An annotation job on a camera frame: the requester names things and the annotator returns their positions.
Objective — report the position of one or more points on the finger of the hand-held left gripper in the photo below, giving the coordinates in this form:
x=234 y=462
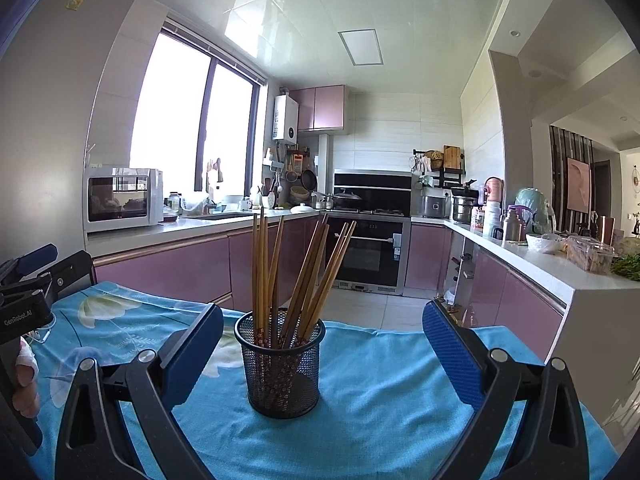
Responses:
x=72 y=267
x=35 y=256

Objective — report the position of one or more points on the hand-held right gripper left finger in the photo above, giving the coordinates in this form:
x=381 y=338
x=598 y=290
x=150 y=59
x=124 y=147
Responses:
x=195 y=355

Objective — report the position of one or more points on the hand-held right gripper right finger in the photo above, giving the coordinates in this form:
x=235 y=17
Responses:
x=450 y=355

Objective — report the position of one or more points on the black mesh utensil holder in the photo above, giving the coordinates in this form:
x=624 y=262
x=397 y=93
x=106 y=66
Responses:
x=280 y=385

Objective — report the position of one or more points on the bunch of wooden chopsticks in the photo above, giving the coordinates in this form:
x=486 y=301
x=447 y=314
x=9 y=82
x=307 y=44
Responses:
x=260 y=270

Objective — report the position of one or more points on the person's left hand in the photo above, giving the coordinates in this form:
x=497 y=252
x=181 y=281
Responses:
x=25 y=395

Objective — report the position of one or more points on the blue floral tablecloth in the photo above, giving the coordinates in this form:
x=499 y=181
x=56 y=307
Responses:
x=390 y=400

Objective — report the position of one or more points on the white microwave oven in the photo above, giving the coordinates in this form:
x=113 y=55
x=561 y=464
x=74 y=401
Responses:
x=120 y=200

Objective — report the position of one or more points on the pink kitchen base cabinets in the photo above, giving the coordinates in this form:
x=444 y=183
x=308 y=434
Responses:
x=165 y=270

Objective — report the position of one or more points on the glass jar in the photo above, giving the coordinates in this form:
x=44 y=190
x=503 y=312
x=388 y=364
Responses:
x=174 y=204

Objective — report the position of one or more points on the black built-in oven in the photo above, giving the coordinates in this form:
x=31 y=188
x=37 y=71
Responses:
x=370 y=255

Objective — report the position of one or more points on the white kitchen countertop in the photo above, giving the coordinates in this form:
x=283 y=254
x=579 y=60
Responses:
x=550 y=267

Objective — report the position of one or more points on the clear plastic bag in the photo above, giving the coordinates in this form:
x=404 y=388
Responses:
x=195 y=206

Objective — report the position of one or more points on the red label jar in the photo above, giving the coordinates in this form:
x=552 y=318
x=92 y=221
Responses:
x=477 y=219

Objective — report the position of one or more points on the white plastic bottle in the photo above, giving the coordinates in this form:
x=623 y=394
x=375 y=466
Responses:
x=491 y=220

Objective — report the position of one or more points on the brown thermos bottle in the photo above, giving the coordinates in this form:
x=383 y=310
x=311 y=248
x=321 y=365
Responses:
x=513 y=227

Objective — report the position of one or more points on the white bowl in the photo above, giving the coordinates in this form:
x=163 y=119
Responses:
x=544 y=244

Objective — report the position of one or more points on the steel steamer pot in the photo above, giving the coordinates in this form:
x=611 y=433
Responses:
x=465 y=209

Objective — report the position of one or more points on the grey refrigerator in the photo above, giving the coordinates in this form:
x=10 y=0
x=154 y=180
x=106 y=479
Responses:
x=55 y=110

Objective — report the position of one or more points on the silver rice cooker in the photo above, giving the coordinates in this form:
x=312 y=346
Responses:
x=436 y=206

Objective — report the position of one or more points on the clear plastic food container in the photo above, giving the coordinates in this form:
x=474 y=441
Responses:
x=590 y=257

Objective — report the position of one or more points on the pink electric kettle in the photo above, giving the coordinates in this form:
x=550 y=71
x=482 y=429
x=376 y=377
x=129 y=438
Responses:
x=493 y=190

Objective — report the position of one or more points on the teal plastic bag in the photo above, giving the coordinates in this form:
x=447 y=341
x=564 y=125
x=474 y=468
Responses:
x=531 y=202

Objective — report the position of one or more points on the black dish rack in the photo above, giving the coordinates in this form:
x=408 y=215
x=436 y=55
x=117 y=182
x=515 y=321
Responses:
x=442 y=176

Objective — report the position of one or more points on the white casserole dish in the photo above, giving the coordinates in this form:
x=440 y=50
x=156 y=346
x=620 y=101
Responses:
x=301 y=208

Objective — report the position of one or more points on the kitchen window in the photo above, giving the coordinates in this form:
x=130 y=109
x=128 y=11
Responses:
x=170 y=110

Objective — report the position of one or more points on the wok with lid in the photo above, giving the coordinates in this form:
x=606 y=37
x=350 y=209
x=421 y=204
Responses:
x=347 y=199

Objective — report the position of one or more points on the black range hood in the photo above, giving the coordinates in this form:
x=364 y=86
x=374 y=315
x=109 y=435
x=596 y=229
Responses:
x=372 y=180

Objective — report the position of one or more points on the wooden cutting board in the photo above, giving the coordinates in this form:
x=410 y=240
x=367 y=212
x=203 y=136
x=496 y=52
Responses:
x=451 y=157

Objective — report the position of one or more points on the green leafy vegetables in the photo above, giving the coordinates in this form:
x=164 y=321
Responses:
x=627 y=266

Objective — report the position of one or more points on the copper tumbler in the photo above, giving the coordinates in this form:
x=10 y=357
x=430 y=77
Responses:
x=606 y=230

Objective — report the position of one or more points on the hanging frying pan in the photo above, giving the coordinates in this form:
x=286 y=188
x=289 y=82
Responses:
x=308 y=180

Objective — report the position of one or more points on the wooden slatted partition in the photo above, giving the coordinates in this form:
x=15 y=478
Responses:
x=557 y=160

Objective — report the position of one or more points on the white gas water heater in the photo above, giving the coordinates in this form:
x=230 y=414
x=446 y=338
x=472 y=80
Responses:
x=285 y=117

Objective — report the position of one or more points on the ceiling light panel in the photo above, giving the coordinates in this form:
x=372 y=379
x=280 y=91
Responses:
x=360 y=47

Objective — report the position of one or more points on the framed wall picture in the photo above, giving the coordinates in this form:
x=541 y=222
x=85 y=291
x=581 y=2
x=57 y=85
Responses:
x=578 y=185

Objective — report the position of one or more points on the wall clock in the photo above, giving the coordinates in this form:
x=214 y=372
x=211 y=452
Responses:
x=636 y=175

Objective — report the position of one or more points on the pink wall cabinet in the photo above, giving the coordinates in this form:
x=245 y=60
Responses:
x=325 y=107

